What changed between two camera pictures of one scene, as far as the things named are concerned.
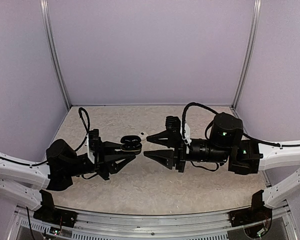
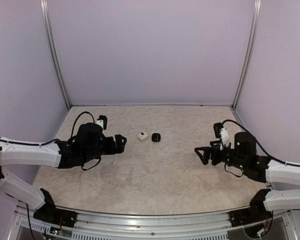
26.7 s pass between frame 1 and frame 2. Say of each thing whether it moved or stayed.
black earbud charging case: moved
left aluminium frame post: stayed
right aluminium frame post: stayed
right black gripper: moved
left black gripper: moved
